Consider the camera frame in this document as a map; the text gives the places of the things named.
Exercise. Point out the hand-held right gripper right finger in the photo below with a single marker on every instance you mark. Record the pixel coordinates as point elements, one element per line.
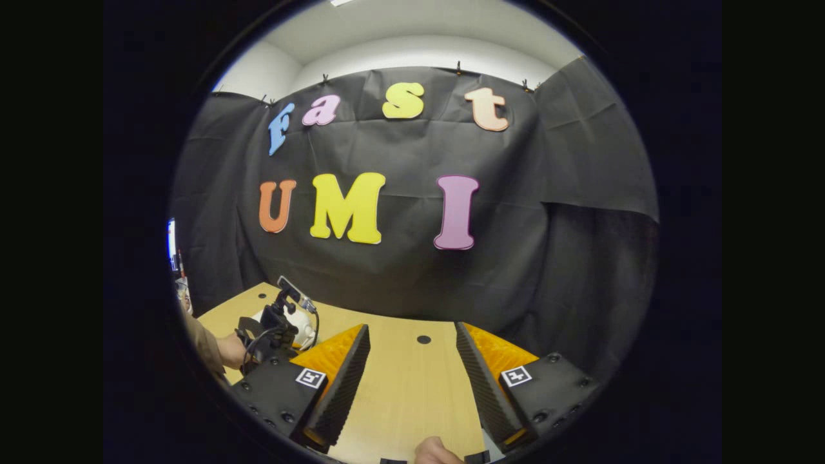
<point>486,386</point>

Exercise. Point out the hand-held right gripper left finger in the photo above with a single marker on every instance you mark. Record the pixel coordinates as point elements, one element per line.
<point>341,386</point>

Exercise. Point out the white suitcase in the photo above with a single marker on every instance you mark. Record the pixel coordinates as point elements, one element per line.
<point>301,328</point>

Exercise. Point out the bright screen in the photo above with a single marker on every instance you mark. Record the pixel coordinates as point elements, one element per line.
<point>171,240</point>

